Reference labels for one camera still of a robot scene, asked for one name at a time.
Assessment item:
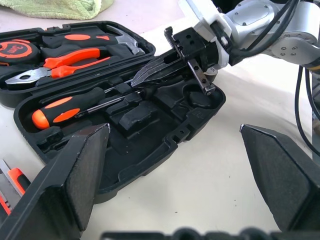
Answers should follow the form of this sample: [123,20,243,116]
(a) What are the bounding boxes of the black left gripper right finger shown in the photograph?
[239,123,320,240]

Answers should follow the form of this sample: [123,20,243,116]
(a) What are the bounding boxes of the orange and black tape measure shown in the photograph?
[0,39,42,67]

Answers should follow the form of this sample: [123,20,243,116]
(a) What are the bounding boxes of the screwdriver with orange-black handle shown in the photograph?
[31,92,142,131]

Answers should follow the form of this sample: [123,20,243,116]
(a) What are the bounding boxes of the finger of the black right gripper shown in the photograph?
[131,49,186,85]
[131,61,192,88]

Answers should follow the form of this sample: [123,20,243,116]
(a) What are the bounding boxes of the black plastic tool case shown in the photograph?
[0,20,227,205]

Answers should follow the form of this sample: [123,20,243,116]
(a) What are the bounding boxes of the hammer with orange-black handle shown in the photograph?
[41,24,146,56]

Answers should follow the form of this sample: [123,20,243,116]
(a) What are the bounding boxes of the orange utility knife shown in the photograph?
[0,158,32,216]

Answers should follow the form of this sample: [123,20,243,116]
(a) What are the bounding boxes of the light green towel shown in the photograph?
[0,0,114,22]

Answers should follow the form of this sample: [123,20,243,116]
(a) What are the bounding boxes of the screwdriver with black handle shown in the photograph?
[39,79,135,106]

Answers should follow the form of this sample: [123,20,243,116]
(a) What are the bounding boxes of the pliers with orange handles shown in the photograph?
[4,47,112,89]

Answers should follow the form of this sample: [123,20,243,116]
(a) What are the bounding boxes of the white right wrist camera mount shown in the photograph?
[177,0,231,71]

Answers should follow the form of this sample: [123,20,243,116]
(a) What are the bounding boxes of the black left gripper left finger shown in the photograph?
[0,123,111,240]

